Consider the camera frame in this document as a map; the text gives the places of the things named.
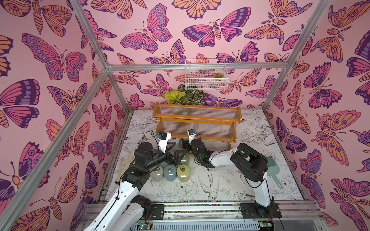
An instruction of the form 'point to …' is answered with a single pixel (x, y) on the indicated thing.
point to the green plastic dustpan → (273, 169)
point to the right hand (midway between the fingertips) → (188, 135)
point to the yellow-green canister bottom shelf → (183, 173)
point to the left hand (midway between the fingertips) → (181, 146)
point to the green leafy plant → (183, 96)
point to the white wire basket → (205, 74)
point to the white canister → (157, 174)
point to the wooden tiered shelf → (215, 123)
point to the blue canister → (170, 172)
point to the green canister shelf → (185, 159)
